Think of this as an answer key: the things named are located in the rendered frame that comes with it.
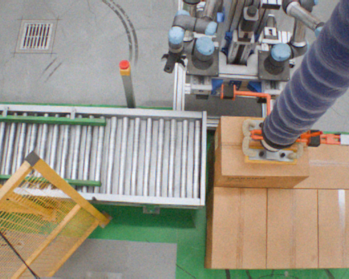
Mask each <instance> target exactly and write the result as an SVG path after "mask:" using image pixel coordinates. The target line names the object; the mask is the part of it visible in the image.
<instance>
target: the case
mask: <svg viewBox="0 0 349 279"><path fill-rule="evenodd" d="M245 118H249V117H227V116H221V117H220V120H219V123H218V125H217V128H216V131H215V133H214V187H294V186H295V185H297V184H298V183H300V182H301V181H303V180H304V179H306V178H307V177H309V176H310V169H309V159H308V146H307V145H306V143H303V142H302V144H303V153H302V155H301V157H300V158H298V159H297V164H296V165H290V164H282V165H280V164H270V163H249V162H245V154H244V153H243V150H242V147H243V146H242V144H243V139H244V137H245V136H244V134H243V128H242V127H243V122H244V121H245ZM249 147H262V146H261V142H260V141H250V142H249ZM287 149H296V152H297V145H296V144H293V145H292V146H290V147H289V148H287Z"/></svg>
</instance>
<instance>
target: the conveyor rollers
mask: <svg viewBox="0 0 349 279"><path fill-rule="evenodd" d="M141 123H142V119H141V118H136V119H135V124H134V133H133V144H132V172H131V183H130V196H137V185H138V165H139V154H140V134H141ZM6 124H7V123H6V122H0V162H1V156H2V151H3V140H4V136H5V128H6ZM16 125H17V123H16V122H11V125H10V129H9V137H8V142H7V153H6V158H5V164H4V167H5V168H4V172H3V174H10V169H11V161H12V152H13V145H14V141H15V132H16ZM128 125H129V118H122V134H121V143H120V168H119V178H118V194H117V195H124V190H125V180H126V162H127V159H126V152H127V143H128ZM116 126H117V118H116V117H112V119H111V126H110V141H109V150H108V165H107V173H106V188H105V194H112V184H113V175H114V159H115V153H114V151H115V143H116ZM70 127H71V125H70V124H65V125H64V133H63V139H62V149H61V161H60V171H59V175H60V176H61V177H62V178H64V179H66V175H65V174H66V164H67V157H68V147H69V140H70ZM105 127H106V126H99V127H98V141H97V148H96V162H95V170H94V180H95V181H100V180H101V172H102V157H103V149H104V135H105ZM48 128H49V124H43V126H42V132H41V140H40V146H39V157H40V158H42V159H43V160H45V149H46V144H47V134H48ZM93 128H94V126H87V127H86V140H85V147H84V149H85V153H84V166H83V172H82V180H89V175H90V155H91V148H92V135H93ZM26 129H27V123H21V130H20V134H19V143H18V147H17V159H16V164H15V172H16V171H17V170H18V169H19V168H20V166H22V163H23V161H22V158H23V150H24V146H25V138H26ZM37 129H38V123H35V124H32V126H31V135H30V140H29V148H28V153H27V155H28V154H29V153H30V152H31V151H32V150H33V151H35V143H36V138H37ZM59 129H60V124H53V132H52V142H51V152H50V157H49V166H50V167H51V168H52V169H54V170H55V161H56V155H57V145H58V135H59ZM164 130H165V120H164V119H162V118H161V119H159V120H158V144H157V158H156V182H155V195H154V196H155V197H162V173H163V158H164ZM152 132H153V119H152V118H147V122H146V144H145V155H144V177H143V188H142V196H146V197H149V192H150V168H151V156H152ZM81 135H82V125H76V127H75V133H74V145H73V151H72V169H71V174H70V178H71V179H78V177H77V172H78V160H79V153H80V141H81ZM200 142H201V122H200V121H194V144H193V192H192V199H199V172H200ZM188 143H189V120H183V126H182V145H181V182H180V198H187V166H188ZM176 144H177V120H176V119H171V120H170V144H169V160H168V190H167V197H174V179H175V162H176ZM15 172H14V173H15Z"/></svg>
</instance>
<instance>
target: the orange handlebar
mask: <svg viewBox="0 0 349 279"><path fill-rule="evenodd" d="M235 95H238V96H257V97H267V116H268V115H269V114H270V113H271V104H270V95H269V94H268V93H258V92H239V91H235ZM254 133H259V134H261V130H252V131H251V137H252V138H253V139H255V140H263V138H262V136H254ZM321 137H322V138H325V140H321V143H322V144H325V145H336V144H340V141H334V138H336V139H340V135H334V134H322V135H321ZM295 142H303V143H308V140H307V139H297V140H296V141H295Z"/></svg>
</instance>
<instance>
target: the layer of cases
mask: <svg viewBox="0 0 349 279"><path fill-rule="evenodd" d="M308 159H309V169H310V176H309V177H307V178H306V179H304V180H303V181H301V182H300V183H298V184H297V185H295V186H294V187H214V137H213V140H212V142H211V145H210V148H209V206H208V217H207V258H206V268H220V269H223V268H236V269H243V268H251V269H259V268H266V269H272V268H281V269H285V268H349V146H342V145H339V144H336V145H325V144H320V146H318V147H308Z"/></svg>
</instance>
